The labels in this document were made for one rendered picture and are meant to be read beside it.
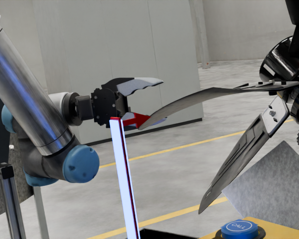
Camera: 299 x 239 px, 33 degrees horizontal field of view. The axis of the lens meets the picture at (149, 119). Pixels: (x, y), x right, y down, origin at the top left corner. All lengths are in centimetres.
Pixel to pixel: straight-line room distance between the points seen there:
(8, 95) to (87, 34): 600
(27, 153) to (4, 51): 27
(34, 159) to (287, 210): 52
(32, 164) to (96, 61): 589
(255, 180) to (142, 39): 633
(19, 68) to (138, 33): 629
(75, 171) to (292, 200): 40
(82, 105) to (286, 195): 40
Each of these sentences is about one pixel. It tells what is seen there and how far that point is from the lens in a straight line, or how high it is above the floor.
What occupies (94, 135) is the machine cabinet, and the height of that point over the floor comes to 13.
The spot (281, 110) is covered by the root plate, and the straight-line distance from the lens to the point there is 104.
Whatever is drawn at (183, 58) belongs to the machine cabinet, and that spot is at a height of 100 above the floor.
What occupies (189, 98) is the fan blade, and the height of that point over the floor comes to 120.
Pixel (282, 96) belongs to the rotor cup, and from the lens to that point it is 101.
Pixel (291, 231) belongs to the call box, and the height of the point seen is 107.
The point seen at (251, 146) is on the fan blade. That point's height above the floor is 105.
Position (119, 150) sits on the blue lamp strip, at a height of 114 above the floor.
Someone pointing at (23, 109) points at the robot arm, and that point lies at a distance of 93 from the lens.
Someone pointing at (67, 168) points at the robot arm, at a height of 108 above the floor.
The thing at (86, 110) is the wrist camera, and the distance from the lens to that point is 93.
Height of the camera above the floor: 129
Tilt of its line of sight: 9 degrees down
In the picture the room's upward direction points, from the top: 8 degrees counter-clockwise
